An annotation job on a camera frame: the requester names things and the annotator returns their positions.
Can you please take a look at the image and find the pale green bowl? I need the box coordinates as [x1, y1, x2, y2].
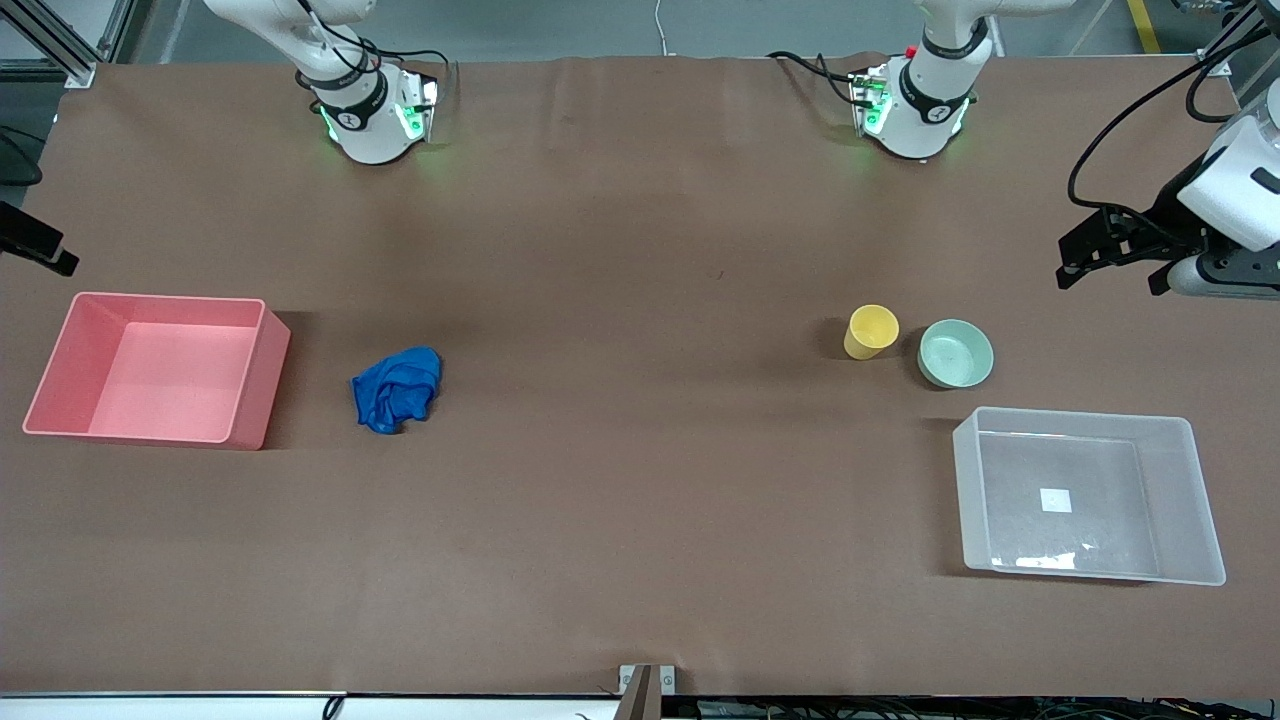
[917, 318, 996, 390]

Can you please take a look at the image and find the blue cloth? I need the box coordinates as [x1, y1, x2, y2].
[351, 346, 443, 435]

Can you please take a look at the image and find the pink plastic bin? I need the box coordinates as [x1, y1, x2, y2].
[22, 291, 293, 451]

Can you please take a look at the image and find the clear plastic bin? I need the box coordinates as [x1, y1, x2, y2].
[951, 405, 1228, 587]

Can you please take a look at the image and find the yellow plastic cup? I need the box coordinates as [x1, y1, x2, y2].
[843, 304, 900, 361]

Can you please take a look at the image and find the brown table cover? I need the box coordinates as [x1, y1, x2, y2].
[0, 52, 1280, 698]

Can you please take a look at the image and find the black right arm wrist cable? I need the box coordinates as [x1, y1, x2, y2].
[0, 126, 45, 188]

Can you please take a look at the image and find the black arm wrist cable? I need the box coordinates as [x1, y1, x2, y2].
[0, 126, 45, 188]
[1066, 0, 1280, 216]

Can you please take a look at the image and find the aluminium frame profile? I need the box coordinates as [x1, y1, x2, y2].
[1170, 0, 1280, 113]
[0, 0, 156, 89]

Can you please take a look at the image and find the black left arm wrist cable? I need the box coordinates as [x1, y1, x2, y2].
[1066, 0, 1280, 216]

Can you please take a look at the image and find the black left base cable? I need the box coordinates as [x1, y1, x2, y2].
[767, 49, 867, 107]

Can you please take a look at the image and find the black base cable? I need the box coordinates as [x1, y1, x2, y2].
[767, 49, 867, 107]
[290, 0, 457, 101]

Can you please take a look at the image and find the black right base cable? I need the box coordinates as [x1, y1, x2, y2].
[290, 0, 457, 101]

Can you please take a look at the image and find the metal table edge bracket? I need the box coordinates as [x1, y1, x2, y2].
[618, 664, 677, 720]

